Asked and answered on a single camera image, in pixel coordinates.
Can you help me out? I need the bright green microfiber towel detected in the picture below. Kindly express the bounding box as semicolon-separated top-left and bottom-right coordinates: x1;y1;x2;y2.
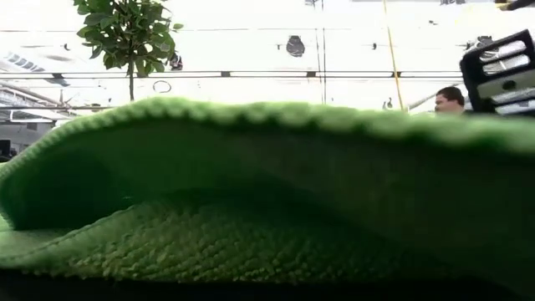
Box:
0;96;535;296

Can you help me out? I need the person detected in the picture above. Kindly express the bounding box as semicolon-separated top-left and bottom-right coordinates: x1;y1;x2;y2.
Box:
433;86;466;115

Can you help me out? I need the green leafy plant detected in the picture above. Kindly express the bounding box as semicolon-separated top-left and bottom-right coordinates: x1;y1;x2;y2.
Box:
73;0;186;102

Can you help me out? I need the yellow cable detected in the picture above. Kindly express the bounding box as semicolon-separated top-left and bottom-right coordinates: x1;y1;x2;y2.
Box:
382;0;405;112

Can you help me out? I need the black cable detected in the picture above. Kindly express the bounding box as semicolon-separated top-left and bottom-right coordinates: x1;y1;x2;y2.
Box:
312;0;328;105

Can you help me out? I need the black ceiling cable reel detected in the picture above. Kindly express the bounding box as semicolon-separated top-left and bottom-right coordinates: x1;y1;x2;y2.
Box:
286;35;306;59

